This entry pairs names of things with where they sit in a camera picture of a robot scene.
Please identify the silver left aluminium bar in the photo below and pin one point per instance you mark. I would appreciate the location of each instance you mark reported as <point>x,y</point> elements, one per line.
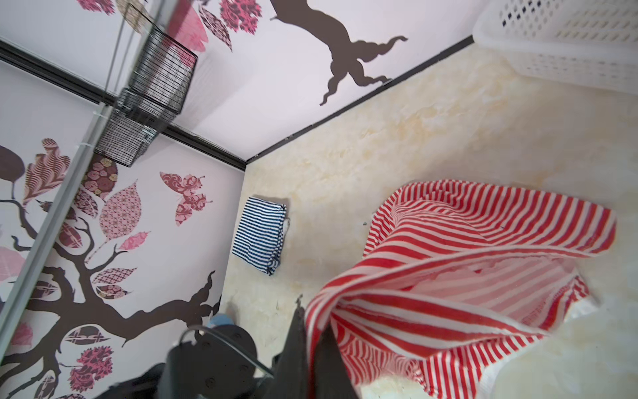
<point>60,209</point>

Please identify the red white striped tank top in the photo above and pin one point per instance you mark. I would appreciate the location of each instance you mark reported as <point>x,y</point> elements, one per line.
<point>458,278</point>

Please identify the white plastic laundry basket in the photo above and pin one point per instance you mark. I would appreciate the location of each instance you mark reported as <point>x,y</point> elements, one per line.
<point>585,43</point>

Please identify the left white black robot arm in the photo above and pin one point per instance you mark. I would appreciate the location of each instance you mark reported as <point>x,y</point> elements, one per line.
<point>206,363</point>

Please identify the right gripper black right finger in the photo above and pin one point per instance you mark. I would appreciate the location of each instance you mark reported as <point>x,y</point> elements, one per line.
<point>330,376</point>

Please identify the black wire mesh basket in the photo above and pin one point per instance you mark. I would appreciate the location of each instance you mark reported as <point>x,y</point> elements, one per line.
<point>157,84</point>

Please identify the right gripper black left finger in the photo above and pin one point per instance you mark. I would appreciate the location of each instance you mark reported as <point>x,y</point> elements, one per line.
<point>291,371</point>

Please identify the navy white striped tank top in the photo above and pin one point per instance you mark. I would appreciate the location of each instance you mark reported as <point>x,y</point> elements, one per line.
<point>260,234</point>

